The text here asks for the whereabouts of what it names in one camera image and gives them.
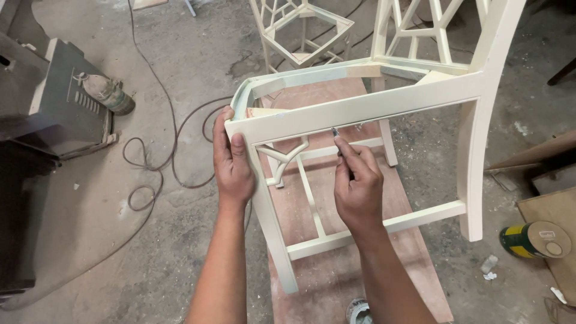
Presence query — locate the person's left hand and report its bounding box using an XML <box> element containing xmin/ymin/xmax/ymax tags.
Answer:
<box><xmin>212</xmin><ymin>106</ymin><xmax>257</xmax><ymax>212</ymax></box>

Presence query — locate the person's right hand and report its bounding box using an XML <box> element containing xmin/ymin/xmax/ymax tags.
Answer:
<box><xmin>333</xmin><ymin>136</ymin><xmax>384</xmax><ymax>236</ymax></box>

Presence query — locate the small metal putty knife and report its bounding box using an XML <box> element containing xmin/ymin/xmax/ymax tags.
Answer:
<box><xmin>331</xmin><ymin>127</ymin><xmax>345</xmax><ymax>158</ymax></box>

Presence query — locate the cream painted wooden chair frame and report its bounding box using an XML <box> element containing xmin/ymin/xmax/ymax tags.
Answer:
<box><xmin>224</xmin><ymin>0</ymin><xmax>527</xmax><ymax>295</ymax></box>

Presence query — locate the reddish plywood work board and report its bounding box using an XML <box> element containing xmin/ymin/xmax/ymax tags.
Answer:
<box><xmin>252</xmin><ymin>77</ymin><xmax>454</xmax><ymax>324</ymax></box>

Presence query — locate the open putty tin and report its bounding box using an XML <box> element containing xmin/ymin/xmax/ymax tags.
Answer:
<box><xmin>346</xmin><ymin>297</ymin><xmax>374</xmax><ymax>324</ymax></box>

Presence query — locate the dusty plastic bottle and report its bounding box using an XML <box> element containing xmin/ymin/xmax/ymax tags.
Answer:
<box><xmin>73</xmin><ymin>72</ymin><xmax>136</xmax><ymax>116</ymax></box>

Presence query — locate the crumpled white paper scrap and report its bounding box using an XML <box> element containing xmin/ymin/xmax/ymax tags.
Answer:
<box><xmin>480</xmin><ymin>254</ymin><xmax>499</xmax><ymax>281</ymax></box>

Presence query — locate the brown wooden plank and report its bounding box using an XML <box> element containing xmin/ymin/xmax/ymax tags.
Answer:
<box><xmin>484</xmin><ymin>130</ymin><xmax>576</xmax><ymax>173</ymax></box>

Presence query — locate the green and yellow tin can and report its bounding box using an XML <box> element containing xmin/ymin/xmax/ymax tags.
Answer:
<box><xmin>499</xmin><ymin>221</ymin><xmax>572</xmax><ymax>259</ymax></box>

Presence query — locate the dark metal machine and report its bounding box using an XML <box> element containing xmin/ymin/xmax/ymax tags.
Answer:
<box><xmin>0</xmin><ymin>31</ymin><xmax>119</xmax><ymax>302</ymax></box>

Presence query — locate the brown cardboard sheet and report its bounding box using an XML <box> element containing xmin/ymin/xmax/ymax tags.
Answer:
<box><xmin>517</xmin><ymin>187</ymin><xmax>576</xmax><ymax>307</ymax></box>

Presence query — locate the dark wooden furniture leg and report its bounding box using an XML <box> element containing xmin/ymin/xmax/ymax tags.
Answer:
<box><xmin>547</xmin><ymin>58</ymin><xmax>576</xmax><ymax>86</ymax></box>

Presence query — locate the brown power cable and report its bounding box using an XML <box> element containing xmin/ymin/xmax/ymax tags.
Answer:
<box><xmin>122</xmin><ymin>0</ymin><xmax>253</xmax><ymax>235</ymax></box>

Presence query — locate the unfinished cream chair frame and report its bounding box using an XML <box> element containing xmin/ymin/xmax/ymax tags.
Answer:
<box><xmin>249</xmin><ymin>0</ymin><xmax>355</xmax><ymax>74</ymax></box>

